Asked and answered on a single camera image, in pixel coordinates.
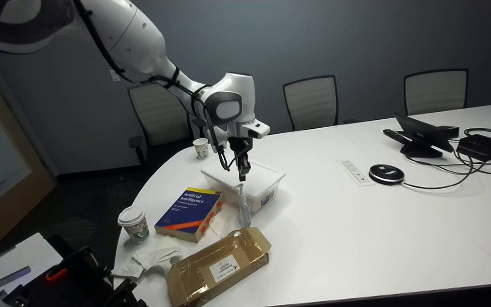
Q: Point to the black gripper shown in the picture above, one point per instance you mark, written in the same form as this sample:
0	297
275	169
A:
240	147

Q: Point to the clear pump bottle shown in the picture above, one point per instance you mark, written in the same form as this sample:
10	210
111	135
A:
244	210

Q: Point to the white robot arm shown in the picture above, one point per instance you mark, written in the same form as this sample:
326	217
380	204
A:
133	47

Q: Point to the white plastic storage box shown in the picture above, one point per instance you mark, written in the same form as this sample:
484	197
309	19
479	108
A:
261	183

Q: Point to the small paper cup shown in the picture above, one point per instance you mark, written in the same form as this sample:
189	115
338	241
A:
201	147

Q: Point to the blue and yellow book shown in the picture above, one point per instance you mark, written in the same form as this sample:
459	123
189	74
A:
189	215

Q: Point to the left mesh office chair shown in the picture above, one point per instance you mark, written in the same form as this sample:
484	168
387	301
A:
165	127

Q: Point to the mesh office chair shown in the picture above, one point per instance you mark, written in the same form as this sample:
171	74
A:
435	91
165	127
312	103

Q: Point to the middle mesh office chair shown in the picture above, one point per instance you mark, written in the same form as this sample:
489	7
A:
312	103

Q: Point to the white remote control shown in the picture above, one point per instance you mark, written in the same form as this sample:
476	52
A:
355	173

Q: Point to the brown cardboard box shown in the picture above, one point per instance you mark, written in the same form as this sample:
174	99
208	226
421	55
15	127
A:
203	275

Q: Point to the paper coffee cup with lid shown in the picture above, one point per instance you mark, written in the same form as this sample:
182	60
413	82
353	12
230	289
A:
133	221

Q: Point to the round black speakerphone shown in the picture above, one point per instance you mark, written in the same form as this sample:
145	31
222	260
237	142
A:
385	175

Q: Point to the crumpled white napkins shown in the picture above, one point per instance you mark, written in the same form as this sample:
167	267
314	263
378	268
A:
159	258

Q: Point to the black equipment case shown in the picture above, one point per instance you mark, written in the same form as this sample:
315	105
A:
78	280

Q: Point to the right mesh office chair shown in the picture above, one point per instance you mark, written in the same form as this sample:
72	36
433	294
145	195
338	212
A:
435	91

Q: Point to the wooden framed door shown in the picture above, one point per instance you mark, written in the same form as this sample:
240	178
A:
0	159

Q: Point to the white paper sheet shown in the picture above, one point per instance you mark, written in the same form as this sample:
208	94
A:
26	261

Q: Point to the black power adapter box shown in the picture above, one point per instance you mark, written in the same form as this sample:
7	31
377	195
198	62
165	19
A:
476	147

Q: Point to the white wall switch plate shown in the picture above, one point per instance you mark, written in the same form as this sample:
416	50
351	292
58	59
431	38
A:
114	77

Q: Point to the black conference camera device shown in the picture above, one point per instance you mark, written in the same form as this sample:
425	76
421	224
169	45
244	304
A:
419	139

